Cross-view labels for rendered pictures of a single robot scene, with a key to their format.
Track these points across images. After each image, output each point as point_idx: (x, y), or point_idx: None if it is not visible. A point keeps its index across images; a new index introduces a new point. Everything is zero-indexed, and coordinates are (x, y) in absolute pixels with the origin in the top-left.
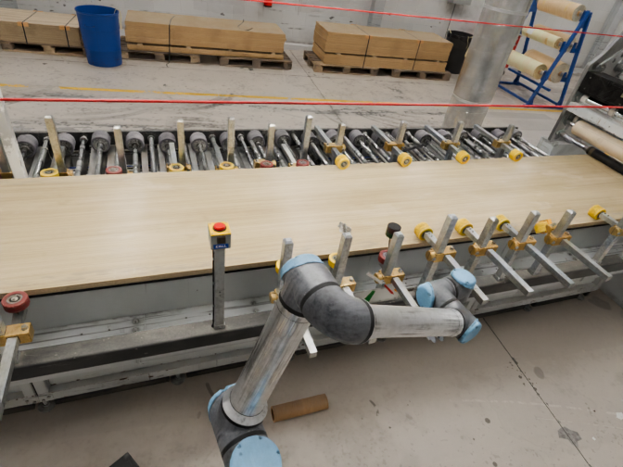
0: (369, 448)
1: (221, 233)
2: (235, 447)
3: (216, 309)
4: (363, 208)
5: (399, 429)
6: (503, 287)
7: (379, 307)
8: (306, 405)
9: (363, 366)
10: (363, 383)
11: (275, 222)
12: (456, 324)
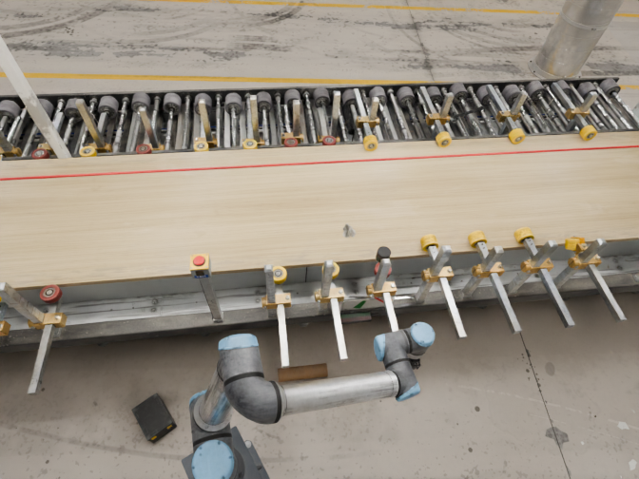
0: (357, 417)
1: (199, 267)
2: (199, 447)
3: (211, 311)
4: (377, 205)
5: (388, 404)
6: (513, 299)
7: (297, 391)
8: (307, 373)
9: (371, 339)
10: (367, 355)
11: (281, 220)
12: (389, 392)
